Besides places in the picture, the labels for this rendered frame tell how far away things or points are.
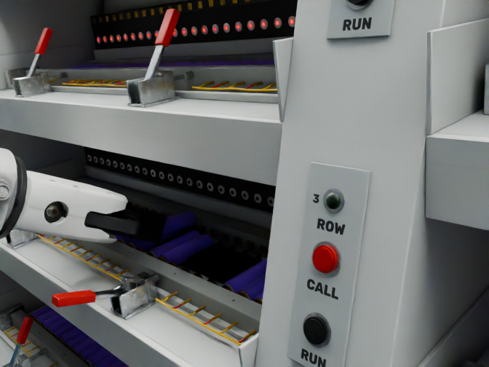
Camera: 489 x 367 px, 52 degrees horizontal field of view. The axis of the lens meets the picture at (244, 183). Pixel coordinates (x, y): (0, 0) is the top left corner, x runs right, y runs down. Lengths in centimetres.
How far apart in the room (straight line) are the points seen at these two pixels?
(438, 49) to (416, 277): 12
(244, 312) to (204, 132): 15
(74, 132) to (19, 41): 34
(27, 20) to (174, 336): 59
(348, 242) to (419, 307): 5
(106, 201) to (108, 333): 13
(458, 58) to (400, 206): 8
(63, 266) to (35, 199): 18
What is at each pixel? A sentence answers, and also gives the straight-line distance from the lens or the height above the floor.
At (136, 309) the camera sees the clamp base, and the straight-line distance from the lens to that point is 49.
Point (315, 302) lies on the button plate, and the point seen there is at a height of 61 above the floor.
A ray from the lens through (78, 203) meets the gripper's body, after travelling 47.
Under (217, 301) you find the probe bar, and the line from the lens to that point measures 44.
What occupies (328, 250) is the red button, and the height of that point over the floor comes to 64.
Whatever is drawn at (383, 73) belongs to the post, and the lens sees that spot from 28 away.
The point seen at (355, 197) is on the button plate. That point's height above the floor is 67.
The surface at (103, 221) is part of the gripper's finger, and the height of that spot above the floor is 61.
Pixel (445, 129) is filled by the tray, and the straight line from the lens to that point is 28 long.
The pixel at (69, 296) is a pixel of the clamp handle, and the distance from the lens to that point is 46.
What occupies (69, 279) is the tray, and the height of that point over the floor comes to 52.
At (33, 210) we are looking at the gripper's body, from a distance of 46.
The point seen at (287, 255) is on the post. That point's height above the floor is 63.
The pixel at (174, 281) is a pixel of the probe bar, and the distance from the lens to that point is 48.
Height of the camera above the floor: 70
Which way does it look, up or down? 6 degrees down
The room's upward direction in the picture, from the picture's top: 6 degrees clockwise
